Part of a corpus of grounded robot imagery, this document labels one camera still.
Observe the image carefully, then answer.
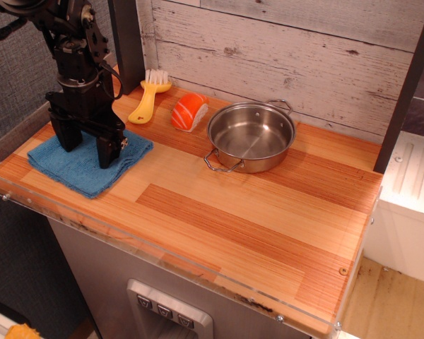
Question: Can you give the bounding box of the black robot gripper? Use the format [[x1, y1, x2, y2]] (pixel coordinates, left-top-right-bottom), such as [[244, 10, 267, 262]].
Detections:
[[46, 76, 127, 169]]

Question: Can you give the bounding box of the blue cloth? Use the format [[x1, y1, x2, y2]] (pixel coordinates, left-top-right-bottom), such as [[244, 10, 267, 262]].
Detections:
[[28, 131, 153, 198]]

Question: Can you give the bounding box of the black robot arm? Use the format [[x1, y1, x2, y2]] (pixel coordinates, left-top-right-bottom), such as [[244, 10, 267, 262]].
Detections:
[[0, 1, 127, 169]]

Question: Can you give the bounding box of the yellow toy dish brush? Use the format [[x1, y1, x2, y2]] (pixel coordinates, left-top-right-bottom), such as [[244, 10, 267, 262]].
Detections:
[[128, 69, 172, 124]]

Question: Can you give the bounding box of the orange salmon sushi toy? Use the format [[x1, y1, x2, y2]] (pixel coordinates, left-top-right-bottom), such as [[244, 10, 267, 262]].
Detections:
[[171, 93, 209, 132]]

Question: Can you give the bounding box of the grey toy kitchen cabinet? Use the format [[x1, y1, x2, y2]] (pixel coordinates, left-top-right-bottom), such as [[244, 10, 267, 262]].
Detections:
[[49, 220, 306, 338]]

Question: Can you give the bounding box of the stainless steel pot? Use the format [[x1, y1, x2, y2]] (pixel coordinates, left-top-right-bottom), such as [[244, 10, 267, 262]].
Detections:
[[204, 99, 296, 173]]

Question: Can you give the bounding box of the silver dispenser button panel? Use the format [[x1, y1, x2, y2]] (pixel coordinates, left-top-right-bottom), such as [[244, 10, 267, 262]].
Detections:
[[126, 279, 214, 338]]

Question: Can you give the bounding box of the yellow object bottom left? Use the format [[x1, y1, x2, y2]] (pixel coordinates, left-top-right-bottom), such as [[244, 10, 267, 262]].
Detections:
[[4, 323, 41, 339]]

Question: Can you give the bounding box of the clear acrylic table guard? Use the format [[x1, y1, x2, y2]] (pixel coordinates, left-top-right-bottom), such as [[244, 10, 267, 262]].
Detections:
[[0, 163, 382, 338]]

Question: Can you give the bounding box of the white toy sink unit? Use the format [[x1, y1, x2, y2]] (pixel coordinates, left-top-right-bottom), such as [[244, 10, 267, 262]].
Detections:
[[364, 132, 424, 281]]

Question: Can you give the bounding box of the dark right shelf post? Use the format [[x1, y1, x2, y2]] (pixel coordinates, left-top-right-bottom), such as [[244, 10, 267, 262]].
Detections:
[[373, 26, 424, 174]]

